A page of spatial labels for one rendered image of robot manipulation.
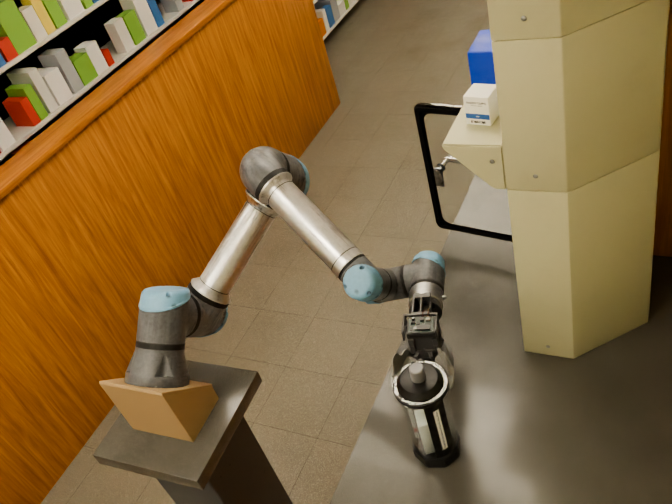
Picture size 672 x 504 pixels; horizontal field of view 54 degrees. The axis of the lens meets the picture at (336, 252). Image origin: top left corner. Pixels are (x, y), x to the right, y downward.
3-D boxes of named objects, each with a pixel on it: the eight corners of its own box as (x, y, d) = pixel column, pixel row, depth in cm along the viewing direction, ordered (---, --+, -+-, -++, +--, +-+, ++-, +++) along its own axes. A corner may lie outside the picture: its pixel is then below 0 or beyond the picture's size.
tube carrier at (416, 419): (462, 467, 136) (447, 404, 123) (409, 467, 139) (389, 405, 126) (462, 422, 144) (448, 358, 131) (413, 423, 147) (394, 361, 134)
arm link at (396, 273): (349, 271, 150) (395, 262, 146) (367, 273, 160) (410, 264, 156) (355, 306, 149) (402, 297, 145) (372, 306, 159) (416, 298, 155)
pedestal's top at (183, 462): (99, 463, 167) (91, 454, 165) (165, 364, 188) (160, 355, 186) (203, 490, 154) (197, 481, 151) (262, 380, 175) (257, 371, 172)
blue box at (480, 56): (531, 67, 139) (528, 26, 134) (521, 91, 133) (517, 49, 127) (484, 69, 144) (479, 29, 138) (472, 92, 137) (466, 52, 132)
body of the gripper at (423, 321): (399, 335, 132) (403, 292, 141) (407, 363, 138) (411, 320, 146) (437, 333, 130) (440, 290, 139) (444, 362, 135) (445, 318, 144)
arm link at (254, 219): (151, 320, 170) (261, 137, 162) (185, 319, 184) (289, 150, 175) (182, 348, 166) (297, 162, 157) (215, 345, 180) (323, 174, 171)
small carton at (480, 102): (501, 112, 129) (498, 84, 125) (491, 126, 126) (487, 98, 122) (477, 110, 132) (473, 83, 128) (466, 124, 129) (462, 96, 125)
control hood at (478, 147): (540, 102, 147) (538, 60, 141) (506, 190, 126) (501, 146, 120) (489, 102, 152) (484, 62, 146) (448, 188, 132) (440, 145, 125)
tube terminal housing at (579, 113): (654, 268, 165) (677, -51, 117) (641, 370, 144) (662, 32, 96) (550, 259, 176) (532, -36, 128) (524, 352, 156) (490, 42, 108)
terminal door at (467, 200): (541, 247, 173) (531, 113, 148) (437, 227, 190) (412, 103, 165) (542, 245, 173) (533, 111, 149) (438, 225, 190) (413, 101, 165)
